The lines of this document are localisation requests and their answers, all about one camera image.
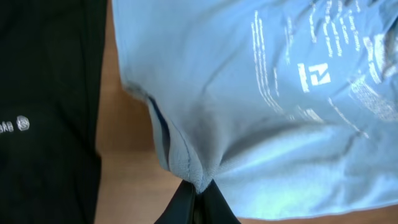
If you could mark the light blue t-shirt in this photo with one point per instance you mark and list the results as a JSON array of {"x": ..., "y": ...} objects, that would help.
[{"x": 290, "y": 106}]

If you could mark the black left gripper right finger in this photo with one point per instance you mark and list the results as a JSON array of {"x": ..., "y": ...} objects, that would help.
[{"x": 213, "y": 208}]

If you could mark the black folded garment with logo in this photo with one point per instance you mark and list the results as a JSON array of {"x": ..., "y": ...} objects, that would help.
[{"x": 51, "y": 61}]

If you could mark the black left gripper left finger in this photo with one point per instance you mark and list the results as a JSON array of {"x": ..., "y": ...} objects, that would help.
[{"x": 181, "y": 206}]

